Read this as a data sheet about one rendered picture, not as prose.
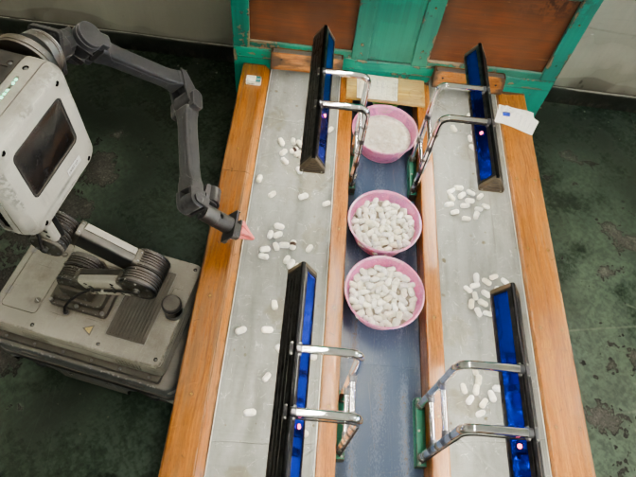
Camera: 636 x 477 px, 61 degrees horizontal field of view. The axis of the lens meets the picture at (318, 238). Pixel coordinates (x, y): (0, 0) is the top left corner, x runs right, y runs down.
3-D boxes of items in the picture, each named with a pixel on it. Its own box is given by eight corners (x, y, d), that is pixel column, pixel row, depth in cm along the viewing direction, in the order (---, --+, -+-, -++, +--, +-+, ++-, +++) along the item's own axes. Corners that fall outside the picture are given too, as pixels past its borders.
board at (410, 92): (345, 98, 224) (345, 97, 223) (346, 74, 232) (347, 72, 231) (424, 108, 225) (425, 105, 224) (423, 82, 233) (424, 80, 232)
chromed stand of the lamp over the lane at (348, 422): (277, 456, 158) (282, 420, 120) (285, 388, 168) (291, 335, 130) (343, 462, 159) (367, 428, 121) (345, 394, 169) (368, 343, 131)
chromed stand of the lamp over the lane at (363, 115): (305, 189, 209) (313, 105, 171) (309, 150, 219) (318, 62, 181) (353, 195, 210) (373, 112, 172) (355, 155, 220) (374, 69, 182)
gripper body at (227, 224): (242, 211, 176) (224, 201, 172) (237, 238, 171) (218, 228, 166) (230, 219, 180) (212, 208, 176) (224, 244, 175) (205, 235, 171)
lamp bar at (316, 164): (298, 172, 167) (300, 156, 161) (313, 40, 200) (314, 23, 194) (325, 174, 167) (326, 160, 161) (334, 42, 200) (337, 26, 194)
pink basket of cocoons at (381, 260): (339, 335, 179) (343, 324, 171) (343, 265, 193) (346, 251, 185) (418, 343, 180) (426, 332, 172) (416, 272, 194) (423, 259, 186)
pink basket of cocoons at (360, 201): (358, 273, 192) (362, 259, 184) (335, 212, 205) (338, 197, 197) (427, 256, 198) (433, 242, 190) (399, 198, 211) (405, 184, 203)
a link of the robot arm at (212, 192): (175, 209, 165) (195, 199, 161) (181, 181, 172) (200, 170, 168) (203, 228, 173) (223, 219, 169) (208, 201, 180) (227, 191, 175)
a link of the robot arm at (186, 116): (168, 101, 182) (190, 85, 177) (181, 109, 186) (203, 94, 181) (172, 214, 164) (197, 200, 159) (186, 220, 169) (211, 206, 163)
